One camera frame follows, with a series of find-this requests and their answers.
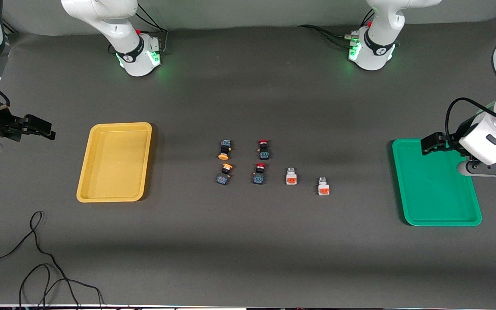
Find yellow mushroom push button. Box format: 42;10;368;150
218;139;233;161
216;163;234;186

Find green plastic tray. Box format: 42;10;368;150
392;138;482;226

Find yellow plastic tray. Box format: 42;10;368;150
76;122;152;203

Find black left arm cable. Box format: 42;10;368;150
445;98;496;148

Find loose thin black cable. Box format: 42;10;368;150
0;211;104;309

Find black right base cables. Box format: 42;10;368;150
135;3;169;55

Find black base cables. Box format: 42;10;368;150
298;9;376;50
135;3;169;55

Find black left base cables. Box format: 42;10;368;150
298;9;376;50

